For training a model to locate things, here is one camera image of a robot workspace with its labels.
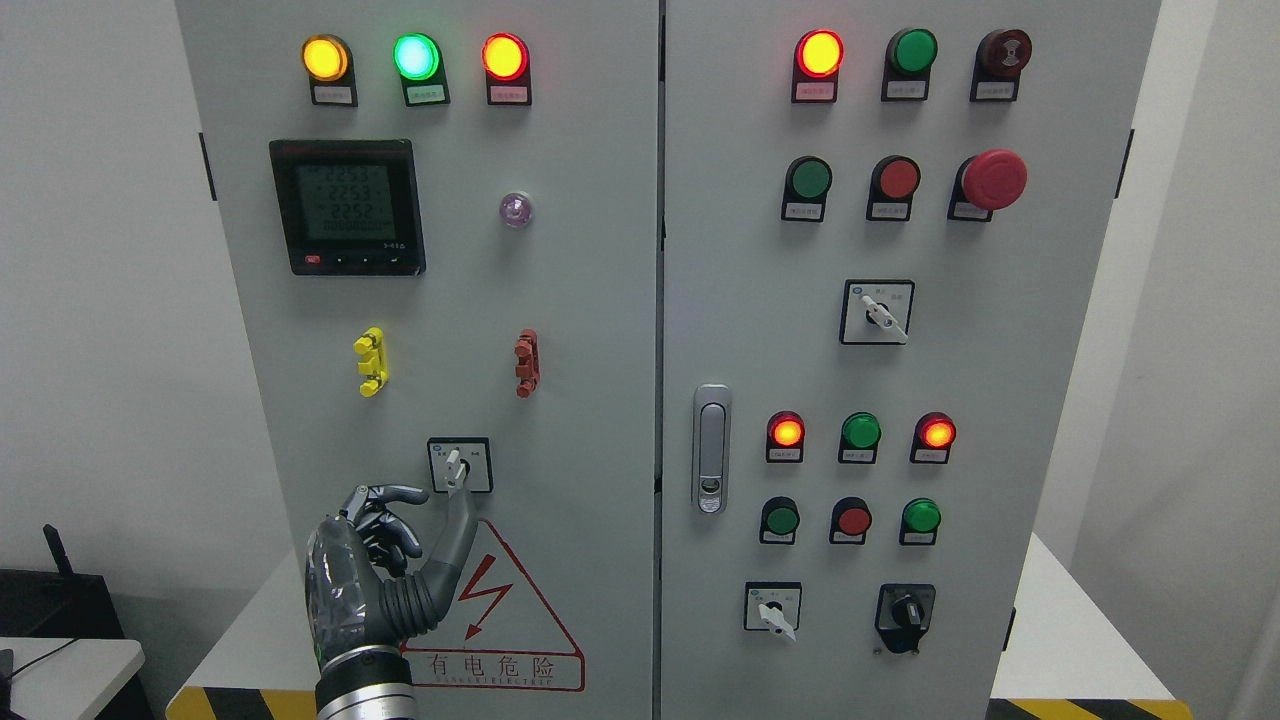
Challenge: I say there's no red push button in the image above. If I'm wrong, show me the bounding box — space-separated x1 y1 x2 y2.
867 155 922 222
828 497 873 544

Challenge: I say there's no white platform with hazard stripes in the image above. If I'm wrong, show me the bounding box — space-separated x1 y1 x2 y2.
165 538 1192 719

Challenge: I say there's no grey left cabinet door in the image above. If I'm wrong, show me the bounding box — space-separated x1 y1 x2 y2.
177 1 660 719

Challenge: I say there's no red lit indicator middle right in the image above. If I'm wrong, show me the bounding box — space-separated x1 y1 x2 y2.
909 413 957 464

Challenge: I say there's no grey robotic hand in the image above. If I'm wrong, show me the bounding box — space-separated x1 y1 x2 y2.
305 484 477 670

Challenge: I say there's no grey cabinet door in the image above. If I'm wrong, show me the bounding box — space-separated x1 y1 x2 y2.
658 1 1160 719
177 1 660 719

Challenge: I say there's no white rotary switch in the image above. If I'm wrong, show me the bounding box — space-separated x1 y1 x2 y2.
742 582 803 643
838 279 915 346

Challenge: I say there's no red lit indicator middle left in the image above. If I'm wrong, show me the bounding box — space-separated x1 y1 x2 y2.
765 410 805 462

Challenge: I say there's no white side table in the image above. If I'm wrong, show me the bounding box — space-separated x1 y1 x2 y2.
12 639 145 719

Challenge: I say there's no green push button lower left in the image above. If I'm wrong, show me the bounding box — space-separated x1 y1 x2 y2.
759 496 801 544

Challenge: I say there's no silver door latch handle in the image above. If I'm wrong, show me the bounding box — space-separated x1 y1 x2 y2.
691 384 732 514

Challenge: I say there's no red lit indicator top right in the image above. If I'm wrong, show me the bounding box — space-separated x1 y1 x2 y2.
791 28 844 104

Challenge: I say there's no red indicator light top left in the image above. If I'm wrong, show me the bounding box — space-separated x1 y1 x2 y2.
481 32 532 106

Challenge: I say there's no green indicator light top left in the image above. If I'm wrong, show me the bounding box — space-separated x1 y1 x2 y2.
393 33 451 108

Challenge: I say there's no small clear light bulb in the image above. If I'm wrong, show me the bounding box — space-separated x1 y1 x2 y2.
499 192 534 229

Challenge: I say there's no white rotary switch door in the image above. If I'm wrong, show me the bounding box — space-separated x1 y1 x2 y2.
426 437 493 493

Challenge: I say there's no red lit indicator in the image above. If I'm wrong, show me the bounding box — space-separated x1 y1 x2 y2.
791 28 844 104
909 413 957 464
765 410 805 462

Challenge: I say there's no black selector knob switch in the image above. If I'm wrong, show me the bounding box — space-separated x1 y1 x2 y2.
876 583 936 653

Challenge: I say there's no yellow indicator light top left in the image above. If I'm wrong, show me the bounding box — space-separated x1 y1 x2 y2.
300 35 358 108

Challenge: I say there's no green push button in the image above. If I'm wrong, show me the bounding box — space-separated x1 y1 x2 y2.
780 155 833 223
759 496 801 544
899 497 942 546

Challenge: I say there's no green indicator middle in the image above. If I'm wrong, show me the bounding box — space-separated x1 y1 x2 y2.
838 413 883 464

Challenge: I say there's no black device with antenna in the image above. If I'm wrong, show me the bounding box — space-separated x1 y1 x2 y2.
1 524 125 639

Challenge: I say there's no red push button lower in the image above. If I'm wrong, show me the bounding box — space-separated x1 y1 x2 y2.
828 497 873 544

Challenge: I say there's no green push button upper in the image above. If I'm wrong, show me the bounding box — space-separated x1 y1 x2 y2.
780 155 833 223

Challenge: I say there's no black digital power meter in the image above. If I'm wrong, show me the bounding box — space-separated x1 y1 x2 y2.
269 138 428 275

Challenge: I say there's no red push button upper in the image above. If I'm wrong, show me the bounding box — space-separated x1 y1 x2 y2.
867 155 922 222

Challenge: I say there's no dark red buzzer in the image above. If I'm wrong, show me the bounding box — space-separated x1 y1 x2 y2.
970 28 1033 102

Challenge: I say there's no red electrical danger warning sticker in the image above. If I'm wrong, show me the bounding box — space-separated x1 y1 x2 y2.
402 520 586 692

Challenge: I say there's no black cable on table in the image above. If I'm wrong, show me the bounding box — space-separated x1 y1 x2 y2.
0 637 79 693

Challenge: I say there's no green push button lower right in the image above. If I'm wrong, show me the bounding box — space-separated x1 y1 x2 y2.
899 497 942 546

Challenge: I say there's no white rotary switch upper right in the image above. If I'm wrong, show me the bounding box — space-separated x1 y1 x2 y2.
838 279 915 346

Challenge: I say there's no green indicator top right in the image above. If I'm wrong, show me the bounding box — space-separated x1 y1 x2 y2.
881 28 938 102

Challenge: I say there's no red emergency stop mushroom button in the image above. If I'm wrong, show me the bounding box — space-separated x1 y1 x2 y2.
948 149 1029 222

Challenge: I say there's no white rotary switch lower right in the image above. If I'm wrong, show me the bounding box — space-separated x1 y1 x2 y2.
742 582 803 643

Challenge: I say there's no grey right cabinet door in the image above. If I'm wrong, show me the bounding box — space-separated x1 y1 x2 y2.
658 1 1160 719

